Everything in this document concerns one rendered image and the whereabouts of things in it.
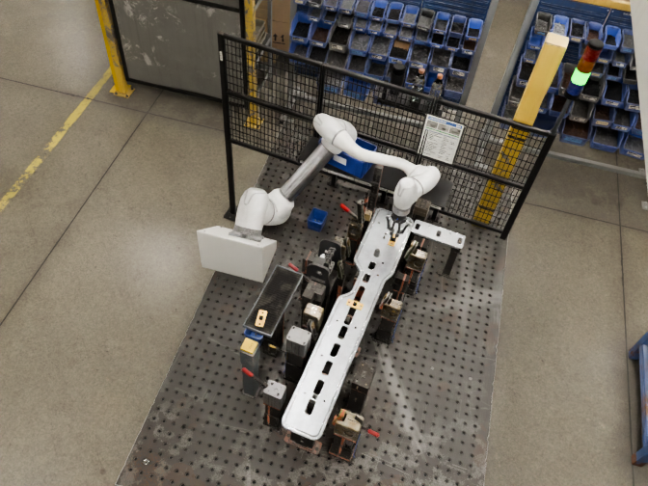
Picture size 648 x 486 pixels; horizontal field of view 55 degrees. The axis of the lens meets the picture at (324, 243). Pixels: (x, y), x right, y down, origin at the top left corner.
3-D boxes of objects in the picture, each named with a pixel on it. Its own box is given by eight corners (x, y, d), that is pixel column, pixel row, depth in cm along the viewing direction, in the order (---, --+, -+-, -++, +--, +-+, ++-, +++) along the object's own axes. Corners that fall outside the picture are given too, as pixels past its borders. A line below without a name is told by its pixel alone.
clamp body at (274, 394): (281, 434, 293) (282, 403, 264) (258, 425, 294) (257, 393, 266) (288, 417, 298) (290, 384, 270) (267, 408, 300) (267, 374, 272)
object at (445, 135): (452, 166, 350) (467, 124, 325) (415, 153, 354) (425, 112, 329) (453, 164, 351) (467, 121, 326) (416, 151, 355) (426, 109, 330)
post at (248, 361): (255, 399, 302) (253, 357, 268) (241, 393, 304) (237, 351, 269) (261, 386, 307) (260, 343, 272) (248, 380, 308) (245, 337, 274)
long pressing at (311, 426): (324, 445, 262) (324, 444, 260) (276, 425, 265) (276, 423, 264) (415, 220, 343) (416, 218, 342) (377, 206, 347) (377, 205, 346)
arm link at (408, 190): (403, 214, 303) (420, 202, 309) (409, 193, 291) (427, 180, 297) (388, 202, 307) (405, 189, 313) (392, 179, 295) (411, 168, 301)
